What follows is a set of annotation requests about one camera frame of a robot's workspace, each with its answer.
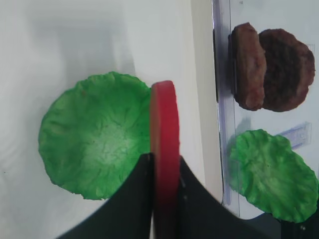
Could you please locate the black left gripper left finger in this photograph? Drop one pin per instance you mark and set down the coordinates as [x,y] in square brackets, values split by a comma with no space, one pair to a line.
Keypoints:
[128,213]

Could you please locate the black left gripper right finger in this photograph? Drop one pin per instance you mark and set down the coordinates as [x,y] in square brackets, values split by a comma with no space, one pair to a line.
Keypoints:
[201,216]

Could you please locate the red tomato slice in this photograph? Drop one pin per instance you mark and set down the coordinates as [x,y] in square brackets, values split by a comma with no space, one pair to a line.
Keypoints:
[164,140]

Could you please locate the green lettuce leaf in holder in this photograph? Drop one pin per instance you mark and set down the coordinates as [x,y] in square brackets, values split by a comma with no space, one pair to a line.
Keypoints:
[272,177]

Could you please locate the green lettuce leaf on bun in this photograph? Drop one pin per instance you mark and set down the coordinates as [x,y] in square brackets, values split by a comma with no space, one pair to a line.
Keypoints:
[91,137]

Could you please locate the brown meat patty small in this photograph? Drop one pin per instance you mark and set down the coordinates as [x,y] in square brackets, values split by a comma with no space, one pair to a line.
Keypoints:
[250,67]

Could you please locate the dark brown meat patty large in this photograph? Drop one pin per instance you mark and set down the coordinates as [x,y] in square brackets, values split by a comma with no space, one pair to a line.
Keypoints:
[290,70]

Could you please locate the clear acrylic right food holder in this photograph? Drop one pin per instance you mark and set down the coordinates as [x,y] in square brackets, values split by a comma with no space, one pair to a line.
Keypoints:
[301,125]

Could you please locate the white rectangular tray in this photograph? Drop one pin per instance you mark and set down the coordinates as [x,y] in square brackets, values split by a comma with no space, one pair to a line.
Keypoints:
[46,46]

